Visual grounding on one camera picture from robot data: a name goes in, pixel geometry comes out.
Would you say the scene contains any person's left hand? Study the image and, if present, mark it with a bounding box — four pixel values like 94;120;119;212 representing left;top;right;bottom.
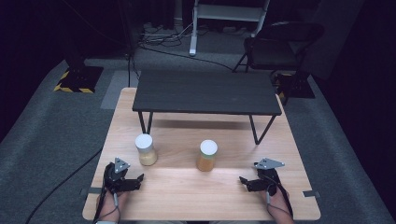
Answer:
98;189;131;223

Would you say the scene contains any left hand-held gripper cable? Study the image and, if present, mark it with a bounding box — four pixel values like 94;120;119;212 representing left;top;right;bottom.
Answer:
92;186;122;224

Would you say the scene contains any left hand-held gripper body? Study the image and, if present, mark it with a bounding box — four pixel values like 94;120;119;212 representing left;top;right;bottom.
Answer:
103;157;141;194

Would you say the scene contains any pale yellow jar white lid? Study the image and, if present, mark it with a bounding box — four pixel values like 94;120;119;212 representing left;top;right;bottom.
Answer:
134;133;159;167

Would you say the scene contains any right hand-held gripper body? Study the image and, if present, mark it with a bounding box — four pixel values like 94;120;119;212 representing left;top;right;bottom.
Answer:
247;158;286;197

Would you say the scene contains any black shelf with metal legs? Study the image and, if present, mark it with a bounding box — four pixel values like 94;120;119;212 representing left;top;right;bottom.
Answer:
132;70;283;146

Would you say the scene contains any black stand base striped tape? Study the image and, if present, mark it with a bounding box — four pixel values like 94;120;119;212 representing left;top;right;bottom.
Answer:
273;70;317;101
52;58;105;94

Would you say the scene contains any long black floor cable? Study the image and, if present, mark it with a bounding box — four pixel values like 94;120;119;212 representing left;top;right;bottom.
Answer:
137;45;235;73

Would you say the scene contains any person's right hand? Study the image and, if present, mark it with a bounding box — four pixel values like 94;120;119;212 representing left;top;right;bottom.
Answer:
266;186;295;224

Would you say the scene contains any black folding chair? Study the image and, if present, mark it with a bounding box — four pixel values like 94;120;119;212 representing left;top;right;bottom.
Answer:
232;21;327;75

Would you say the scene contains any orange jar white lid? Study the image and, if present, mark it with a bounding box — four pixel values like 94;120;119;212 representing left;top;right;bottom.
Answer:
195;139;219;173

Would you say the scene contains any right hand-held gripper cable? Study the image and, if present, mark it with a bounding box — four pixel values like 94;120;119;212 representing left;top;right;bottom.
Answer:
264;175;294;218

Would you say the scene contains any bundle of floor cables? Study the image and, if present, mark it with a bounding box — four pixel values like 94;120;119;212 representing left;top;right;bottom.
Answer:
136;21;194;49

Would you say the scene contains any hand-held gripper cable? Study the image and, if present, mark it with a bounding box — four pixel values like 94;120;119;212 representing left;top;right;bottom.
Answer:
92;186;122;224
264;175;294;218

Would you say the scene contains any white metal stand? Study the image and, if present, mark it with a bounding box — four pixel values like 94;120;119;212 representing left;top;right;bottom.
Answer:
189;0;272;57

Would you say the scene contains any grey tape strip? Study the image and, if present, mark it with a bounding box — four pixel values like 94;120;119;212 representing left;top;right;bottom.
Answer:
79;187;105;198
302;189;321;199

